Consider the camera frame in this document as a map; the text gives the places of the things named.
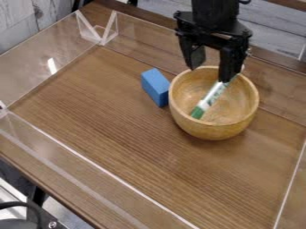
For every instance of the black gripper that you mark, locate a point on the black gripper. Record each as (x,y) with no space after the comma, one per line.
(210,25)

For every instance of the green white marker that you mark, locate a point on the green white marker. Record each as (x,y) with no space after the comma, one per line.
(210,98)

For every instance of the blue foam block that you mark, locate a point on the blue foam block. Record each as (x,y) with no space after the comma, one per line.
(155,84)

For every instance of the brown wooden bowl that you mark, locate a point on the brown wooden bowl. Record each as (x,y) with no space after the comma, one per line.
(230,111)

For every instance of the black table leg bracket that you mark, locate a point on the black table leg bracket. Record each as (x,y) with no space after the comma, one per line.
(36,199)

